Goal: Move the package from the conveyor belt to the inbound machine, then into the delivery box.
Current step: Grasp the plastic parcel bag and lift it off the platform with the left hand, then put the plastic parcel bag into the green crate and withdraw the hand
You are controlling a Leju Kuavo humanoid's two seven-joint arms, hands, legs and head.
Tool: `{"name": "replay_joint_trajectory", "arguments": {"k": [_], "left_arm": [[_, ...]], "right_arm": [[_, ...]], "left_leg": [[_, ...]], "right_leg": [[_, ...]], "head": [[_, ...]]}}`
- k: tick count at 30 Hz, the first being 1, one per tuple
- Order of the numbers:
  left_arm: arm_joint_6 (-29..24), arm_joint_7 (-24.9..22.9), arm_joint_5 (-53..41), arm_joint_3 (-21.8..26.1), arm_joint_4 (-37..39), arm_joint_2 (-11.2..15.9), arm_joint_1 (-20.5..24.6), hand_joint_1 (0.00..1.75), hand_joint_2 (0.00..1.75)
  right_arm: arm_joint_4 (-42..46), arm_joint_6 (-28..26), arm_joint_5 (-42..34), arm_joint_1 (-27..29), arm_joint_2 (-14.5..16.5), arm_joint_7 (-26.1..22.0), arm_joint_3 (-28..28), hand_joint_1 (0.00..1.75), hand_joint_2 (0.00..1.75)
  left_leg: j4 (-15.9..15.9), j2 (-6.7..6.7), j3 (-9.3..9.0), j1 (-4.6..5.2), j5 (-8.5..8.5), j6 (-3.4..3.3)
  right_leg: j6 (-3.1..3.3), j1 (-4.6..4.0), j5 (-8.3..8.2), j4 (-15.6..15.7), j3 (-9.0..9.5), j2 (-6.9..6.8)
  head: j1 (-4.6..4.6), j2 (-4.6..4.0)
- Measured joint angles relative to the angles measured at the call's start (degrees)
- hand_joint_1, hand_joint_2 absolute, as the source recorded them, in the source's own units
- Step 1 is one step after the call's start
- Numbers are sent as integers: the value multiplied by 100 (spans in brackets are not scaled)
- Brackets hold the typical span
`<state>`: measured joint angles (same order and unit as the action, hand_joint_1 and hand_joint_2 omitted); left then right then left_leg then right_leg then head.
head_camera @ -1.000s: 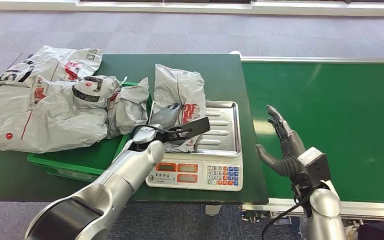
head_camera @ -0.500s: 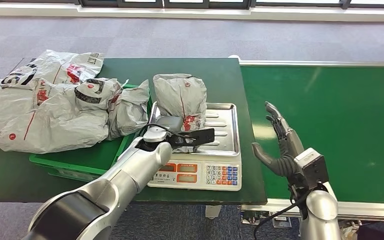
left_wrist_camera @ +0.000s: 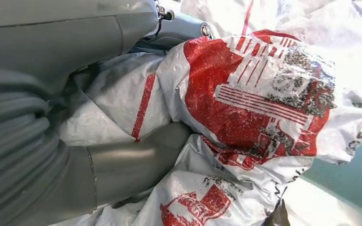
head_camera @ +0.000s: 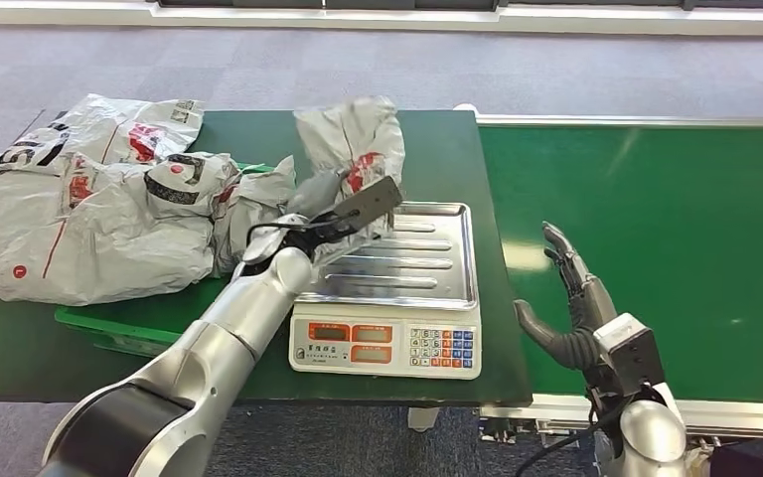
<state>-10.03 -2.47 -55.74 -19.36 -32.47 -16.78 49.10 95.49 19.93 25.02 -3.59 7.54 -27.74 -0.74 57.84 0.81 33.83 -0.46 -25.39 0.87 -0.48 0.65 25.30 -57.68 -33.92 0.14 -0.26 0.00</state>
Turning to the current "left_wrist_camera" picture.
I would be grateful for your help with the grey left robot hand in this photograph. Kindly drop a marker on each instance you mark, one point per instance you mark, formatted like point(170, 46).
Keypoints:
point(59, 40)

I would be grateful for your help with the white red-printed plastic package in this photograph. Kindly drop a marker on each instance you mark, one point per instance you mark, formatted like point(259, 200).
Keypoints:
point(246, 93)

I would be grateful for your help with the green conveyor belt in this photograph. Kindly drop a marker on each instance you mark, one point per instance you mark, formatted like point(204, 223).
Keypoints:
point(349, 174)

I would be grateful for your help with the ribbed grey left arm sleeve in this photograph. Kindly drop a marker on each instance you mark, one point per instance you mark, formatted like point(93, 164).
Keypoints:
point(12, 149)

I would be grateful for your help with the pale conveyor side frame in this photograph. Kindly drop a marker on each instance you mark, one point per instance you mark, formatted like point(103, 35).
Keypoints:
point(324, 209)

